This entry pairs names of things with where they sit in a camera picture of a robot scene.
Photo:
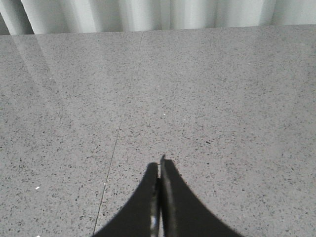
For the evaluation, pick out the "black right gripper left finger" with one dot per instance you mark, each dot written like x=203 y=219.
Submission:
x=139 y=216

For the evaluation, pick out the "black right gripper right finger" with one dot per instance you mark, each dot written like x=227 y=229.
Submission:
x=183 y=214

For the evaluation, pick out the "pale green curtain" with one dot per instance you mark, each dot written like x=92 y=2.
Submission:
x=19 y=17

